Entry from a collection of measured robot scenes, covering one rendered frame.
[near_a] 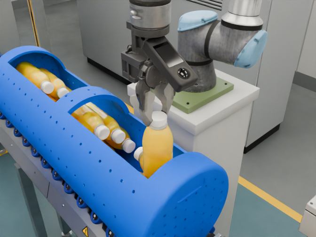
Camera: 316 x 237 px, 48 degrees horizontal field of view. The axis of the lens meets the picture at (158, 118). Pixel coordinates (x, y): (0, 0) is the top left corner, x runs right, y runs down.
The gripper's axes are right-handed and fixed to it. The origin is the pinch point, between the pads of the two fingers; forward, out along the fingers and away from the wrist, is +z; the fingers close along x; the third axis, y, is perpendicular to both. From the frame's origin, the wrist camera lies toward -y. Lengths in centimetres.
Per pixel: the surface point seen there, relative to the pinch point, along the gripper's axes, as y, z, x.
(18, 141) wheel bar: 66, 39, 11
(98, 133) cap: 23.2, 16.1, 1.7
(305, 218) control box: -27.1, 26.6, -24.1
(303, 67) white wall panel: 94, 109, -267
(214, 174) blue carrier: -11.0, 13.0, -7.3
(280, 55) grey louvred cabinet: 65, 56, -165
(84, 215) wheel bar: 19.9, 39.2, 11.1
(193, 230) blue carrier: -10.8, 27.7, -1.8
